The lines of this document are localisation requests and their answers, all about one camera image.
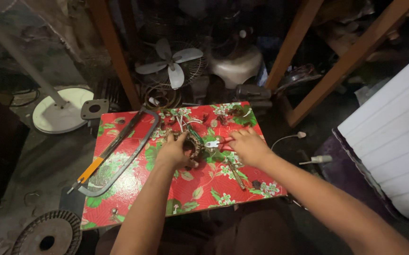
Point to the person's right hand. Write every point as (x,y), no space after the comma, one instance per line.
(249,146)

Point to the person's left hand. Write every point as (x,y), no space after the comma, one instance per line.
(173,153)

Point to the person's right fingers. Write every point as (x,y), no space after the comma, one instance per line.
(238,136)

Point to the copper wound motor stator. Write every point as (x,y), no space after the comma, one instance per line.
(192,145)

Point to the red floral work board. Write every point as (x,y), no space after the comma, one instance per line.
(186,177)

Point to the grey fan motor housing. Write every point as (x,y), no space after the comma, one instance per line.
(236,65)

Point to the white glue tube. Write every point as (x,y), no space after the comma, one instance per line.
(317,159)

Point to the white fan blade with grille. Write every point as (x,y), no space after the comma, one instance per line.
(170,63)

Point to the grey square metal flange plate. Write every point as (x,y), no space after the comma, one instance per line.
(94,109)

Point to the white corrugated panel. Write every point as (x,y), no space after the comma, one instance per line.
(390,134)

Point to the white round fan stand base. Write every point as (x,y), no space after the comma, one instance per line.
(61,110)

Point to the round finned metal rotor disc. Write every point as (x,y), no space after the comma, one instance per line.
(47,233)

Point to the wooden table frame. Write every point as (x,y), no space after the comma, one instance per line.
(296,56)

